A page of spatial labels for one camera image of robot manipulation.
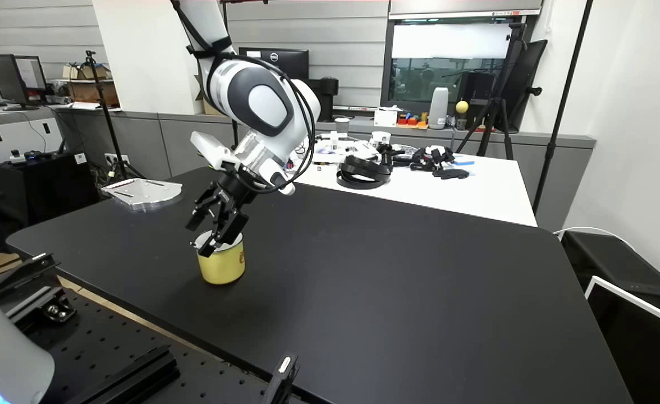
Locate yellow cup with white rim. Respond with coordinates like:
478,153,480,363
198,238,245,285

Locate yellow ball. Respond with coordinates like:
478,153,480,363
455,101,468,115

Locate black computer monitor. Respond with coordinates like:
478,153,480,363
241,46,310,80

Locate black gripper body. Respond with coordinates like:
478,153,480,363
198,171,258,222

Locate black box right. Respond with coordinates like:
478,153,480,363
562,230,660,308

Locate black tripod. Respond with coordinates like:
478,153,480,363
86,48,138,180
458,21,545,158

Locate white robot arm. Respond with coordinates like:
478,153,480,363
170,0,321,256

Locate black tripod right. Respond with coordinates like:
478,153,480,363
458,21,545,158

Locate black VR headset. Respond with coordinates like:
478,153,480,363
336,155,393,188

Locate left desk monitor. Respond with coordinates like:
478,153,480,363
0,54,46,107

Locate black cable bundle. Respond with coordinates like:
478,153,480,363
409,144,472,182

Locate white cylinder speaker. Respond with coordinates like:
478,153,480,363
428,88,449,127

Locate black tripod left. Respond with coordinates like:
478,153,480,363
86,48,138,180

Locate black metal bracket left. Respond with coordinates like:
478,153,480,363
0,253,76,324

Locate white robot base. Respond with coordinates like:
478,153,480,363
0,310,56,404

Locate black light stand pole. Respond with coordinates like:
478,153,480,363
531,0,594,212

